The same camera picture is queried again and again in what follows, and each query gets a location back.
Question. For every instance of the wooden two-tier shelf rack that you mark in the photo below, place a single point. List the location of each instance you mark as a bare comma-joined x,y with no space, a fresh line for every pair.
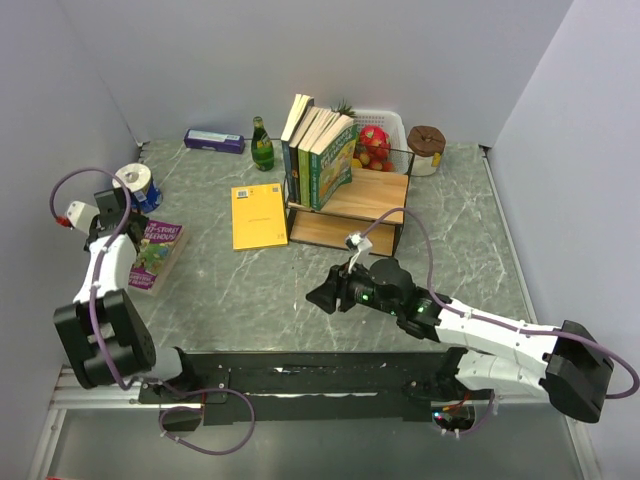
355,206

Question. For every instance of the jar with brown lid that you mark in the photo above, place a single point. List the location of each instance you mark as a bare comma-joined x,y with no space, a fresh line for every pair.
428,145

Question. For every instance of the yellow book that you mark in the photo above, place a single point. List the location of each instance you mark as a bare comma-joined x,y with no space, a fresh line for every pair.
258,217

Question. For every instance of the white plastic fruit basket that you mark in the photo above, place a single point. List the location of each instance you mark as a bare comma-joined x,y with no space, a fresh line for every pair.
385,125

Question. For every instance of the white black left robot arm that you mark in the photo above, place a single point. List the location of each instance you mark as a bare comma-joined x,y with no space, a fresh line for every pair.
102,333

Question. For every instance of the green 104-storey treehouse book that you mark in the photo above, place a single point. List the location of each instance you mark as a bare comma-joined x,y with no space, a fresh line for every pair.
330,160

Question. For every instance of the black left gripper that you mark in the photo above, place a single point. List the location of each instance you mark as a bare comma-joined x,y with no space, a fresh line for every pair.
142,221

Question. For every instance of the blue tin can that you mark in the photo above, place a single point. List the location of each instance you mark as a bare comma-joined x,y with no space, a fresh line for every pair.
148,198

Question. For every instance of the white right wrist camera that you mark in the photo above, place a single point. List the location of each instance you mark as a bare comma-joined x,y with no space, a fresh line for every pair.
360,246

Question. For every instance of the toy pineapple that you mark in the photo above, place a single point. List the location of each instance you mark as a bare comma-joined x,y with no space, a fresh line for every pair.
344,108

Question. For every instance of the purple rectangular box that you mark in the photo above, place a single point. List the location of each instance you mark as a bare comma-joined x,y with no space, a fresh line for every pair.
219,142

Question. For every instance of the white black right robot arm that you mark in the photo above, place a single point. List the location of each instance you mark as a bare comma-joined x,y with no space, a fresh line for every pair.
564,365

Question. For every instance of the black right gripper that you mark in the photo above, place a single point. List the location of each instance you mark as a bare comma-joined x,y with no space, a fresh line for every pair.
337,285

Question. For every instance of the purple 117-storey treehouse book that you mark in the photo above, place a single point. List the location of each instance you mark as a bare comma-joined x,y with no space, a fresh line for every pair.
160,248

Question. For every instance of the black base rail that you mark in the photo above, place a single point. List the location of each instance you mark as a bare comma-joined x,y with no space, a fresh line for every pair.
286,386

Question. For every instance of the dark blue paperback book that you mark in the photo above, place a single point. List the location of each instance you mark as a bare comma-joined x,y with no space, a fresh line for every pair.
297,112

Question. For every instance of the green 65-storey treehouse book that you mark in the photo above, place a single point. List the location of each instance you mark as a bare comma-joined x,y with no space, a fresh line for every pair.
323,120

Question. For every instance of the toy dragon fruit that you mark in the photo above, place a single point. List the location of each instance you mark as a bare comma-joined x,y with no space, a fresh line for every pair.
375,141

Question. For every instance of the green glass bottle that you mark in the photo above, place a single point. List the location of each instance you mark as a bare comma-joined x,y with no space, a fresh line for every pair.
262,150

